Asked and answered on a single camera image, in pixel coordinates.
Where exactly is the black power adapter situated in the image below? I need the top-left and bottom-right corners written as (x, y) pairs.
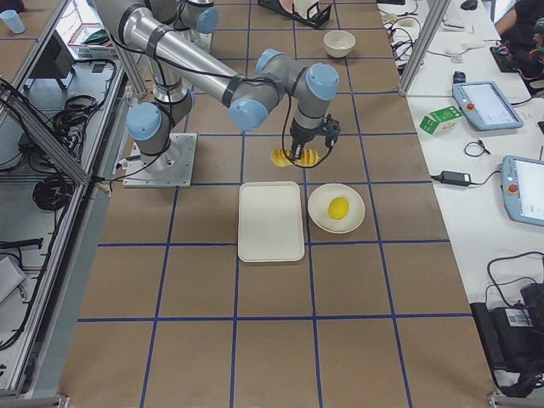
top-left (431, 170), bottom-right (472, 187)

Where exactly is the white plate in rack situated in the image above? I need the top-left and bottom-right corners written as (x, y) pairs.
top-left (294, 0), bottom-right (320, 20)

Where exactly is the green white carton box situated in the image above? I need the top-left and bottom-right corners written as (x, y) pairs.
top-left (419, 105), bottom-right (462, 135)

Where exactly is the yellow lemon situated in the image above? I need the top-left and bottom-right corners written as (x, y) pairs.
top-left (327, 196), bottom-right (349, 220)

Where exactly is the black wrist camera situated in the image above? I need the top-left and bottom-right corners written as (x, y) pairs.
top-left (322, 114), bottom-right (341, 149)

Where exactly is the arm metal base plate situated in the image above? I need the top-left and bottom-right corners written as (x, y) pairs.
top-left (122, 133), bottom-right (198, 188)

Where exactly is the cream round plate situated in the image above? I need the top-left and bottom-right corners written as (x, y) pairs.
top-left (308, 184), bottom-right (366, 234)

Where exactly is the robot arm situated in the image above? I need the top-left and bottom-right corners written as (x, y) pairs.
top-left (94, 1), bottom-right (340, 166)
top-left (173, 0), bottom-right (219, 41)

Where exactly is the light blue plastic cup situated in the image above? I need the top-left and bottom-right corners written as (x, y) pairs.
top-left (0, 9), bottom-right (26, 34)

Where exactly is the striped bread roll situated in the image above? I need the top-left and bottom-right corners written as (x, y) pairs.
top-left (270, 148), bottom-right (320, 167)

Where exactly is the blue teach pendant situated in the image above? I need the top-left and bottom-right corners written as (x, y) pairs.
top-left (501, 156), bottom-right (544, 226)
top-left (451, 82), bottom-right (524, 131)

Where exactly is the white rectangular tray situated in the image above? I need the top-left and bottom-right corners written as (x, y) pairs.
top-left (238, 181), bottom-right (305, 263)

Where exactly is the near blue teach pendant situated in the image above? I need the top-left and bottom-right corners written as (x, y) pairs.
top-left (501, 156), bottom-right (544, 226)

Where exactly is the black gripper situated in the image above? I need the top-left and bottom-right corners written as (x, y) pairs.
top-left (290, 122), bottom-right (323, 160)

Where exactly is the white ceramic bowl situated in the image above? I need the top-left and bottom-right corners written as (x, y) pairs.
top-left (323, 30), bottom-right (356, 59)

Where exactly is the aluminium frame post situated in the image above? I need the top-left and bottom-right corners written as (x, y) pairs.
top-left (399, 0), bottom-right (451, 96)

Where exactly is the black plate rack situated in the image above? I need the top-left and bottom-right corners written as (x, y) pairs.
top-left (258, 0), bottom-right (332, 29)

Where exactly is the far blue teach pendant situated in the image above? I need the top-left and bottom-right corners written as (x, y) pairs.
top-left (451, 82), bottom-right (524, 131)

